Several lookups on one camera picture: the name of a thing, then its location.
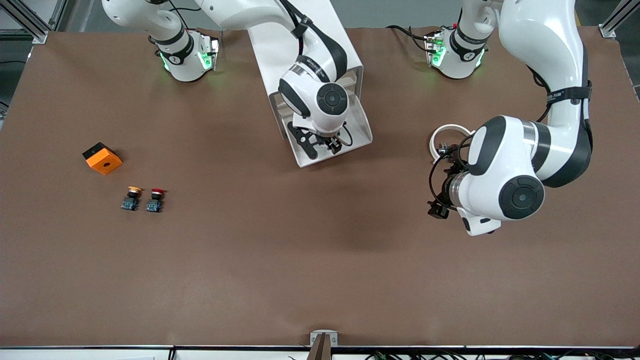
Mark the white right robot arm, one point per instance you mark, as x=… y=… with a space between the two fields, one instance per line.
x=310 y=90

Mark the grey metal bracket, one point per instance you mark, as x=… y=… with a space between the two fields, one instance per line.
x=314 y=334

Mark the white table edge rail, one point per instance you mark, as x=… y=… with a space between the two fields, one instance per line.
x=100 y=354

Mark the yellow mushroom push button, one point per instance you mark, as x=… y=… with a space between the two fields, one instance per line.
x=132 y=196

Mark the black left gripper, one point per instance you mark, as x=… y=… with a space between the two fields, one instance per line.
x=444 y=188

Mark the red mushroom push button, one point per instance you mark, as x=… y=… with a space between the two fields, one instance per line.
x=156 y=198

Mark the aluminium frame profile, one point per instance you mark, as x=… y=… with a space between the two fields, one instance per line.
x=617 y=20
x=35 y=22

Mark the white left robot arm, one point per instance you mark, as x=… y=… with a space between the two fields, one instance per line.
x=540 y=35

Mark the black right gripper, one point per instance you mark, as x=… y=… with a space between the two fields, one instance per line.
x=331 y=143

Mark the orange square button box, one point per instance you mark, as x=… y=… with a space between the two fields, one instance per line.
x=102 y=161

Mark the brown table cover sheet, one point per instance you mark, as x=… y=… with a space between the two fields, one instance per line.
x=320 y=275

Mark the grey base connector block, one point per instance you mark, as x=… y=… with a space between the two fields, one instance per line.
x=211 y=50
x=433 y=47

